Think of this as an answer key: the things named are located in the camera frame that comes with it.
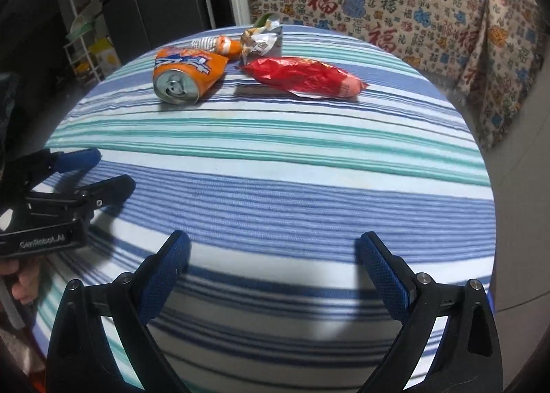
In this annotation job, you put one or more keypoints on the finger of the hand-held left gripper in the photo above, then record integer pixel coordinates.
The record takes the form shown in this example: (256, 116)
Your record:
(107, 189)
(79, 159)

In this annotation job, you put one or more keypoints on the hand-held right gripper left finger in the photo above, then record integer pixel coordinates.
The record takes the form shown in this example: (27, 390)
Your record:
(165, 272)

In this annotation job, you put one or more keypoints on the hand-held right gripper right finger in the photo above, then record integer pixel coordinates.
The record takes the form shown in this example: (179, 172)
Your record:
(382, 272)

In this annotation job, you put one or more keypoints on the person's left hand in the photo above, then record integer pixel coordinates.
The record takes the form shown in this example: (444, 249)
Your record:
(25, 290)

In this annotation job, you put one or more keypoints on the yellow box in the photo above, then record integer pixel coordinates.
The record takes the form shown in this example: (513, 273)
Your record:
(107, 56)

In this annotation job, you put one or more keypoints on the crushed orange soda can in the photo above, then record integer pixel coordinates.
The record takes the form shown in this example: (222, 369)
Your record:
(189, 71)

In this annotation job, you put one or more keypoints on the dark grey refrigerator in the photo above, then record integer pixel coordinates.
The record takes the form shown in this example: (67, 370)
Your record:
(163, 2)

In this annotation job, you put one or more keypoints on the small orange bottle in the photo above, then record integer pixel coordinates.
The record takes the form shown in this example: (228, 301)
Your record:
(227, 46)

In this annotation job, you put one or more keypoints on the silver foil wrapper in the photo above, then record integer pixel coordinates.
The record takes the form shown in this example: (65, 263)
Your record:
(262, 45)

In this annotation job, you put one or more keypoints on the red snack wrapper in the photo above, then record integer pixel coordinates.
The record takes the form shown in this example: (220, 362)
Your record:
(300, 75)

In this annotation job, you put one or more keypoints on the patterned cloth covered furniture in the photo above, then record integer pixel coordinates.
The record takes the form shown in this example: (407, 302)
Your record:
(429, 11)

